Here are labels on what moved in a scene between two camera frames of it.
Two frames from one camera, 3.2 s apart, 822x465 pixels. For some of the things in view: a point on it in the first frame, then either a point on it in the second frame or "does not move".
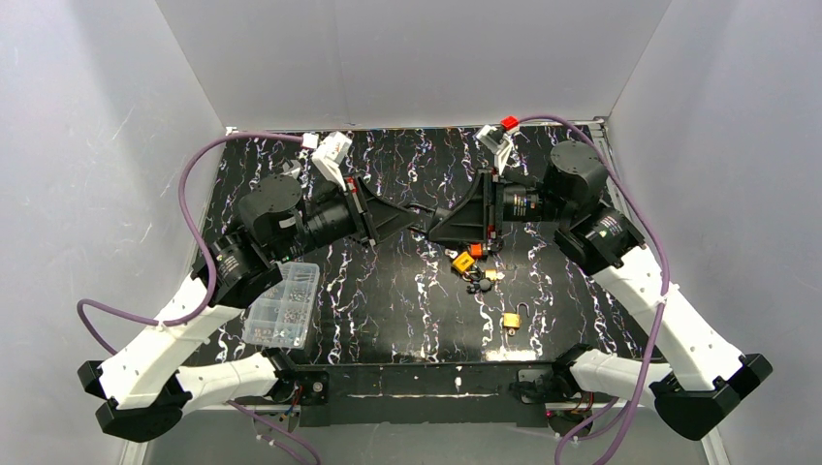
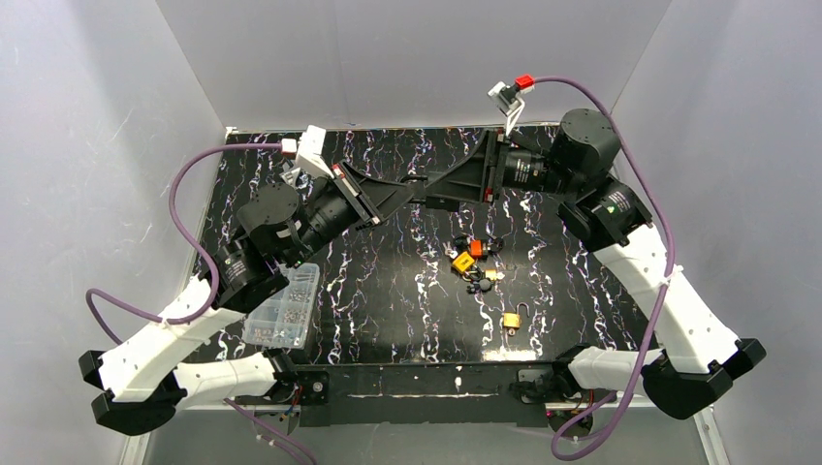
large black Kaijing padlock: (420, 217) -> (437, 203)
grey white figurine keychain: (482, 285) does not move
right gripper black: (489, 205) -> (490, 167)
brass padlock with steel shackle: (512, 320) does not move
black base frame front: (467, 393) does not move
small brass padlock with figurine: (493, 275) does not move
